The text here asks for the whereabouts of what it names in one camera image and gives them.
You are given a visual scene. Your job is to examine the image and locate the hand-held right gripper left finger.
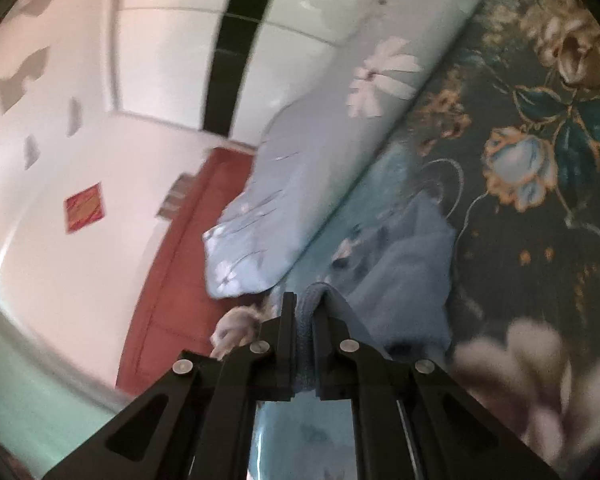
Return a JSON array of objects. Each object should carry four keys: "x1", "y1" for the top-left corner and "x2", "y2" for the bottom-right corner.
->
[{"x1": 42, "y1": 291, "x2": 298, "y2": 480}]

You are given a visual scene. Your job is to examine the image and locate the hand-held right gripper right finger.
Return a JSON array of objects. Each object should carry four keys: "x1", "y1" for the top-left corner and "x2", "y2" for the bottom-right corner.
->
[{"x1": 312, "y1": 305, "x2": 561, "y2": 480}]

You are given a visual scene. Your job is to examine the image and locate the light blue sweater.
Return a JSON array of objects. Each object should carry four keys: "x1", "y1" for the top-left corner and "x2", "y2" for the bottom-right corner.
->
[{"x1": 260, "y1": 195, "x2": 456, "y2": 396}]

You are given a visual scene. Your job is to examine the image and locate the red-brown headboard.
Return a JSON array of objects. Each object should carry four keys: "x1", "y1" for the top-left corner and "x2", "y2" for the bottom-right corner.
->
[{"x1": 115, "y1": 145, "x2": 258, "y2": 401}]

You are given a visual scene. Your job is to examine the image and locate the light blue floral quilt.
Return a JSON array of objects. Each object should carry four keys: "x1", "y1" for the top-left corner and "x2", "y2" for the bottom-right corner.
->
[{"x1": 202, "y1": 0, "x2": 501, "y2": 301}]

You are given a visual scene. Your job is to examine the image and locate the teal floral bed sheet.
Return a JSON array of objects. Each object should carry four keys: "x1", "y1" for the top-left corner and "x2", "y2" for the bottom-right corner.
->
[{"x1": 250, "y1": 0, "x2": 600, "y2": 480}]

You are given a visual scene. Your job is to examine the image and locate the white wardrobe with black stripe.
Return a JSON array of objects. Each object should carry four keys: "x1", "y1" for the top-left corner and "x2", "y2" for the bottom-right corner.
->
[{"x1": 107, "y1": 0, "x2": 381, "y2": 153}]

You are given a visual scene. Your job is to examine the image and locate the red square wall poster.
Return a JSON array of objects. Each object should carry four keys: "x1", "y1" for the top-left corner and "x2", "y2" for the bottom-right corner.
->
[{"x1": 64, "y1": 182, "x2": 106, "y2": 233}]

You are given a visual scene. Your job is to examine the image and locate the grey wall decal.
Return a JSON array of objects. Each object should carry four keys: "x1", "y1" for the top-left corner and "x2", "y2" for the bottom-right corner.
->
[
  {"x1": 24, "y1": 135, "x2": 41, "y2": 171},
  {"x1": 0, "y1": 47, "x2": 51, "y2": 113},
  {"x1": 67, "y1": 97, "x2": 83, "y2": 138}
]

